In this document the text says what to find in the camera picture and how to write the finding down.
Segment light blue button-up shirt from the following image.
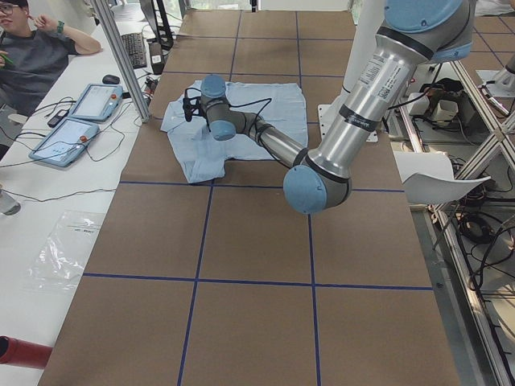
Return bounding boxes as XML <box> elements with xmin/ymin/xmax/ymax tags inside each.
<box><xmin>161</xmin><ymin>82</ymin><xmax>308</xmax><ymax>183</ymax></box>

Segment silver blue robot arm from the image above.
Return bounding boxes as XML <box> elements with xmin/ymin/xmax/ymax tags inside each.
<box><xmin>194</xmin><ymin>1</ymin><xmax>476</xmax><ymax>214</ymax></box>

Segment white curved paper sheet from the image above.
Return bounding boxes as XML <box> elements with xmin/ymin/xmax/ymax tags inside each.
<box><xmin>393</xmin><ymin>151</ymin><xmax>491</xmax><ymax>205</ymax></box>

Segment upper blue teach pendant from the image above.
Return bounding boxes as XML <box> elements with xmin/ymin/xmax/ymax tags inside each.
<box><xmin>68</xmin><ymin>84</ymin><xmax>123</xmax><ymax>122</ymax></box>

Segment blue teach pendant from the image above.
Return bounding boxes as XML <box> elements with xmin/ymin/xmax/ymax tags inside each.
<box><xmin>68</xmin><ymin>84</ymin><xmax>123</xmax><ymax>122</ymax></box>
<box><xmin>29</xmin><ymin>117</ymin><xmax>100</xmax><ymax>168</ymax></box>

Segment black computer mouse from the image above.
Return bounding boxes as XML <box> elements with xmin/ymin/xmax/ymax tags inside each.
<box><xmin>102</xmin><ymin>74</ymin><xmax>121</xmax><ymax>84</ymax></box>

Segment black keyboard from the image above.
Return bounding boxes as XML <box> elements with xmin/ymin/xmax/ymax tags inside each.
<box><xmin>121</xmin><ymin>32</ymin><xmax>147</xmax><ymax>68</ymax></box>

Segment lower blue teach pendant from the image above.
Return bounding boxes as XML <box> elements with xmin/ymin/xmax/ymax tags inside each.
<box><xmin>29</xmin><ymin>117</ymin><xmax>100</xmax><ymax>168</ymax></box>

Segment clear plastic bag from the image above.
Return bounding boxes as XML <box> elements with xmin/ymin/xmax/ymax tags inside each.
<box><xmin>22</xmin><ymin>211</ymin><xmax>105</xmax><ymax>294</ymax></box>

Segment seated person in grey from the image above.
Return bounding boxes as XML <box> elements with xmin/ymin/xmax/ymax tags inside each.
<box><xmin>1</xmin><ymin>1</ymin><xmax>101</xmax><ymax>117</ymax></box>

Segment red cylinder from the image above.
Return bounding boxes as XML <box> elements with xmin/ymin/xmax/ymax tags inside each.
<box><xmin>1</xmin><ymin>336</ymin><xmax>53</xmax><ymax>370</ymax></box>

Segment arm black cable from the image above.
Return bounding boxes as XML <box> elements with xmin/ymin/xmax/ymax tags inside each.
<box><xmin>225</xmin><ymin>97</ymin><xmax>274</xmax><ymax>133</ymax></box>

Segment wrist black camera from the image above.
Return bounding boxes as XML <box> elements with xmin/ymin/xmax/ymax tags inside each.
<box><xmin>183</xmin><ymin>88</ymin><xmax>203</xmax><ymax>122</ymax></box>

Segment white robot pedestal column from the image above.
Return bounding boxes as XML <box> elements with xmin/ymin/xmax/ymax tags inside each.
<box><xmin>318</xmin><ymin>0</ymin><xmax>385</xmax><ymax>138</ymax></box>

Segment aluminium frame post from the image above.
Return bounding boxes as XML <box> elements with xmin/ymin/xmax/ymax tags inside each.
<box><xmin>91</xmin><ymin>0</ymin><xmax>150</xmax><ymax>123</ymax></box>

